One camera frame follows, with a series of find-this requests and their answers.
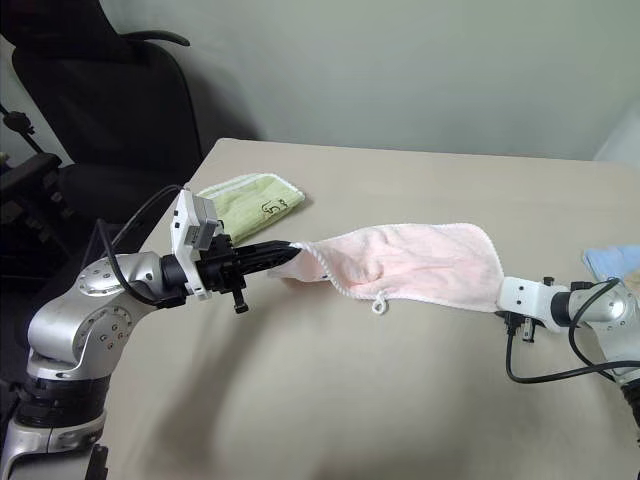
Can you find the beige cloth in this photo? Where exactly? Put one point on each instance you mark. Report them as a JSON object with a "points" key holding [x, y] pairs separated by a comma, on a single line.
{"points": [[632, 280]]}

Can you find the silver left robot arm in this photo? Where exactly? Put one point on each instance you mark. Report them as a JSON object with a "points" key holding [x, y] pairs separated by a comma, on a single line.
{"points": [[75, 320]]}

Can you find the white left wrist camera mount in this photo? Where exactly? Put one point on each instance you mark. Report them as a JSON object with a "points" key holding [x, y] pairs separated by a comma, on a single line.
{"points": [[187, 230]]}

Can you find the black tripod stand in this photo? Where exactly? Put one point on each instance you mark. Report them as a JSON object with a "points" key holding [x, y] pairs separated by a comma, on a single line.
{"points": [[25, 185]]}

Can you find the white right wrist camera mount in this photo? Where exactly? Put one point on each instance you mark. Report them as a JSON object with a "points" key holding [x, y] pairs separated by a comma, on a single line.
{"points": [[525, 297]]}

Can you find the pink towel with white trim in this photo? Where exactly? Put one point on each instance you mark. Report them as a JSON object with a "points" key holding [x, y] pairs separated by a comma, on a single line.
{"points": [[410, 265]]}

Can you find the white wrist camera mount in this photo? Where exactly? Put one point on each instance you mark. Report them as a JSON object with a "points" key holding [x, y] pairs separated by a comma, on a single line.
{"points": [[187, 230], [525, 297]]}

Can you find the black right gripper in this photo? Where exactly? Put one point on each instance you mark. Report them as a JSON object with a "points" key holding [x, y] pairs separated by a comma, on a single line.
{"points": [[520, 327]]}

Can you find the light blue towel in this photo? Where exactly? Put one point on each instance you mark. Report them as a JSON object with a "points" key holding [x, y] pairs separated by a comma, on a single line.
{"points": [[610, 260]]}

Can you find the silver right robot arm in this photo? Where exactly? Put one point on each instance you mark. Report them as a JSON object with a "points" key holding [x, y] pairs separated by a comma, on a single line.
{"points": [[617, 307]]}

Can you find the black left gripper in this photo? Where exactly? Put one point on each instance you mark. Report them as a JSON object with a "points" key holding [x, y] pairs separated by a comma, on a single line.
{"points": [[222, 265]]}

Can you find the black office chair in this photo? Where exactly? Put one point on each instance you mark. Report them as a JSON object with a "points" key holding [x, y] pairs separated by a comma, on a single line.
{"points": [[110, 100]]}

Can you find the folded green towel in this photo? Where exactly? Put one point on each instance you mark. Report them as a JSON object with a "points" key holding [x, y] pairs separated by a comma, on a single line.
{"points": [[250, 205]]}

